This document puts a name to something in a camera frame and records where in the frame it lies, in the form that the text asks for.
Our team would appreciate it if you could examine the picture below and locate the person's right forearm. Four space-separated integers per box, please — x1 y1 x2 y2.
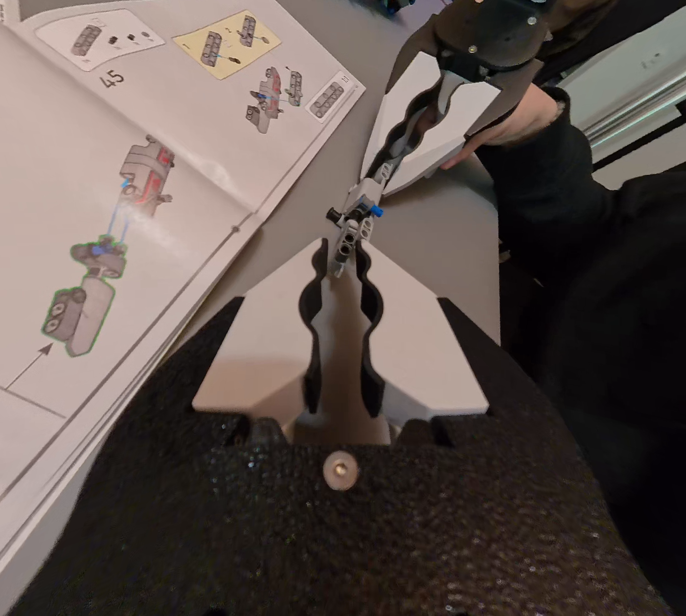
474 88 622 273

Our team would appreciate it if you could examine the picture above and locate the person's right hand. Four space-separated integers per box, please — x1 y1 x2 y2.
441 84 568 170

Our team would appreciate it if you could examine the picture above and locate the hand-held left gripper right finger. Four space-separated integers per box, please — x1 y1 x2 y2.
357 243 490 443

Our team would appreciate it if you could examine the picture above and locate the open instruction booklet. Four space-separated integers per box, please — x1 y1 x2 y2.
0 0 368 563

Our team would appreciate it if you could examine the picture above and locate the grey desk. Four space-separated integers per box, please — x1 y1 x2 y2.
0 0 502 616

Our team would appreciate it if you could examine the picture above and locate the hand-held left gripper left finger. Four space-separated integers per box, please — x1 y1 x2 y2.
192 239 328 443

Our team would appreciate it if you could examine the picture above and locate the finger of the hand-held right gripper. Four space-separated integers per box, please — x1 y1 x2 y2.
361 52 446 185
382 72 504 198

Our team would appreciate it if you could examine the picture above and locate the dark grey toy brick connector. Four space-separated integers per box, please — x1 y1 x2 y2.
331 219 376 278

